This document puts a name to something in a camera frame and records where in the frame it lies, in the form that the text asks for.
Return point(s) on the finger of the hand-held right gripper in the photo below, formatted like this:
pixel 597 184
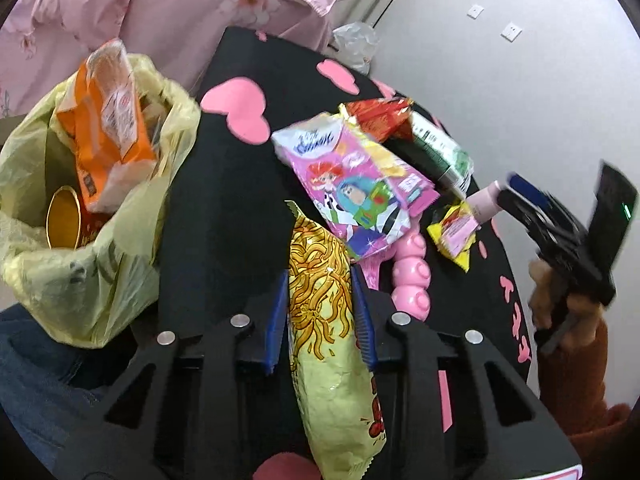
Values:
pixel 527 185
pixel 515 207

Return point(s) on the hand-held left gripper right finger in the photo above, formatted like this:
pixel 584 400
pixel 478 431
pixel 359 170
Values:
pixel 362 310

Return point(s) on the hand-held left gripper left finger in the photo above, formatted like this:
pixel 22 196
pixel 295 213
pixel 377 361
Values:
pixel 277 310

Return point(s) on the yellow noodle snack packet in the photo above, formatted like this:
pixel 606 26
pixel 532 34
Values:
pixel 320 285

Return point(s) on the red and gold snack packet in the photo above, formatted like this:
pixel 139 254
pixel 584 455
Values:
pixel 380 115

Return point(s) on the yellow plastic bag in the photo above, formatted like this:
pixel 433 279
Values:
pixel 115 270

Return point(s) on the person's right forearm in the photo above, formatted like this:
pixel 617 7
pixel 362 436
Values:
pixel 575 385

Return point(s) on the pink cylindrical bottle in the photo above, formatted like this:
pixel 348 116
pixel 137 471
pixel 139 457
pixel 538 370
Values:
pixel 482 202

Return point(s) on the pink caterpillar toy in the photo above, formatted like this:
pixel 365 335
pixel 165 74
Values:
pixel 412 280

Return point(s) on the small yellow packet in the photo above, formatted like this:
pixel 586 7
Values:
pixel 452 232

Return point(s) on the green and white packet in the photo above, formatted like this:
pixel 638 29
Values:
pixel 440 150

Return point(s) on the pink cartoon snack packet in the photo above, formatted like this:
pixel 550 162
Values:
pixel 345 185

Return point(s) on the clear plastic bag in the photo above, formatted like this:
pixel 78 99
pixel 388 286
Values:
pixel 356 45

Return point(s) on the gold and red cup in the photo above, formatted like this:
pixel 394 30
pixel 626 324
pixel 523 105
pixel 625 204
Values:
pixel 62 215

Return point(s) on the orange snack packet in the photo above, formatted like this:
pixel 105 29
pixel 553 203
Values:
pixel 95 160

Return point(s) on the person's blue jeans leg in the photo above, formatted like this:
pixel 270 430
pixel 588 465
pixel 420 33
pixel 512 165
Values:
pixel 35 385

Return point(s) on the pink floral bedding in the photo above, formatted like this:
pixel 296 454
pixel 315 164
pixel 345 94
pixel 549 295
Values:
pixel 175 10

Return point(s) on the white wall socket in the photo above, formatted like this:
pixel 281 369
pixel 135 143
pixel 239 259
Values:
pixel 511 31
pixel 475 10

